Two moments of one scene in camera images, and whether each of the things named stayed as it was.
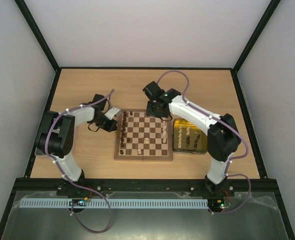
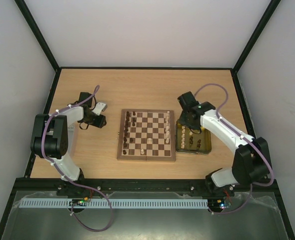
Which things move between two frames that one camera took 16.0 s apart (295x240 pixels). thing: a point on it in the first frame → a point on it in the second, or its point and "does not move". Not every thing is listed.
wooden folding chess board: (140, 137) does not move
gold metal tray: (188, 139) does not move
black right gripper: (156, 111) → (187, 119)
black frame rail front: (270, 186) does not move
